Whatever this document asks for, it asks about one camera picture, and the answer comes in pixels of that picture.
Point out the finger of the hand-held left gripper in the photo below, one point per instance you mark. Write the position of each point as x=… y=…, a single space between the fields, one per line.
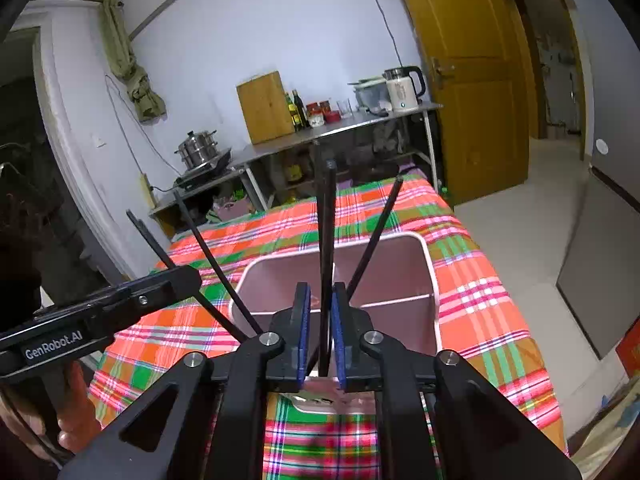
x=160 y=275
x=165 y=295

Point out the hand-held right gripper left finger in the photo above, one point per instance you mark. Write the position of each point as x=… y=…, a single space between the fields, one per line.
x=301 y=335

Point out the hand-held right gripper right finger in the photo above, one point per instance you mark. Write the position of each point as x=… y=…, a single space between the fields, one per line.
x=340 y=335

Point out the black chopstick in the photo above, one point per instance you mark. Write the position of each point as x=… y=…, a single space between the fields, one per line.
x=215 y=260
x=150 y=240
x=330 y=210
x=375 y=235
x=321 y=210

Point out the pink plastic utensil holder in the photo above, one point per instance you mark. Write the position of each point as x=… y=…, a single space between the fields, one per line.
x=380 y=270

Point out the person's left hand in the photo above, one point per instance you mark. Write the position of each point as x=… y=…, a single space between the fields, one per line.
x=77 y=410

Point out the low stove stand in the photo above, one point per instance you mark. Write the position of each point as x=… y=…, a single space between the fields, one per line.
x=200 y=200

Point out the beige power strip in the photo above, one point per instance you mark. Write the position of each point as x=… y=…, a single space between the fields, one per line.
x=146 y=190

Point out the gas stove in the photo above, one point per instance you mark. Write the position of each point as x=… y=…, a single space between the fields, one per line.
x=205 y=172

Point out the steel steamer pot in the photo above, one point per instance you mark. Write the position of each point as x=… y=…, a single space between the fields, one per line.
x=198 y=150

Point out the plaid tablecloth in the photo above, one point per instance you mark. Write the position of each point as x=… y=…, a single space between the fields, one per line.
x=490 y=310

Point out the wooden cutting board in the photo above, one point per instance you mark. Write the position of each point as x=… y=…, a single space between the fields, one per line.
x=264 y=107

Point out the green hanging curtain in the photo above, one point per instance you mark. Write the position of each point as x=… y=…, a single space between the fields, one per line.
x=132 y=75

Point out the dark oil bottle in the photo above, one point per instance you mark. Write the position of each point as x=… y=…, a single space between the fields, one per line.
x=300 y=110
x=290 y=112

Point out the steel kitchen counter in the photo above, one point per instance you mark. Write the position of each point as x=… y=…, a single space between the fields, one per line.
x=350 y=122

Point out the red flat tin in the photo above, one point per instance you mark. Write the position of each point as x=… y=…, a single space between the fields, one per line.
x=332 y=117

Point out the red lidded jar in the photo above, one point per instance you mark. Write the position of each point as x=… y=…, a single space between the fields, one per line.
x=312 y=108
x=326 y=106

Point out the clear glass cup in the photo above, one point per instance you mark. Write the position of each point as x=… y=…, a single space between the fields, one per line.
x=344 y=108

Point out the white electric kettle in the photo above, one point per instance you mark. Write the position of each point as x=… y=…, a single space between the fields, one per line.
x=401 y=91

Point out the grey refrigerator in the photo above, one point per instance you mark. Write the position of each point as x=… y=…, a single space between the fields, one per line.
x=600 y=260

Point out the yellow wooden door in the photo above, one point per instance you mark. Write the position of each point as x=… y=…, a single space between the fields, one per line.
x=470 y=85

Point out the red cardboard box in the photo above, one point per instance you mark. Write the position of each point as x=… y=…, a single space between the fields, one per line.
x=631 y=347

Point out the white wall switch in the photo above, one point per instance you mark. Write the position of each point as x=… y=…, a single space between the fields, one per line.
x=100 y=140

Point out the wooden door frame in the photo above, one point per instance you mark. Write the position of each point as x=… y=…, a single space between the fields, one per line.
x=525 y=60

